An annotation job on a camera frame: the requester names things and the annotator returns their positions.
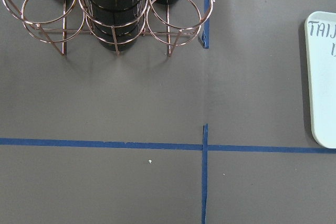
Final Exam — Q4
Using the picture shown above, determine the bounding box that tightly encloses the cream bear serving tray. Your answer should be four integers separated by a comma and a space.
304, 11, 335, 149

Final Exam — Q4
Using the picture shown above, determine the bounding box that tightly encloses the copper wire bottle rack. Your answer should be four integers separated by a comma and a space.
2, 0, 214, 56

